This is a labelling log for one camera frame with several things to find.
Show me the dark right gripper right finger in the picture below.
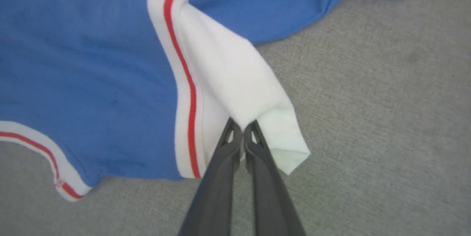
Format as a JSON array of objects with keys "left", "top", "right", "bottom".
[{"left": 244, "top": 120, "right": 307, "bottom": 236}]

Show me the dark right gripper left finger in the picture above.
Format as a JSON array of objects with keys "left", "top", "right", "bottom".
[{"left": 178, "top": 117, "right": 245, "bottom": 236}]

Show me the blue white red-striped shirt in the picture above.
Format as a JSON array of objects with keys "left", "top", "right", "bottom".
[{"left": 0, "top": 0, "right": 424, "bottom": 202}]

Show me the grey fabric sofa seat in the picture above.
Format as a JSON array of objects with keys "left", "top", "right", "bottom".
[{"left": 0, "top": 0, "right": 471, "bottom": 236}]

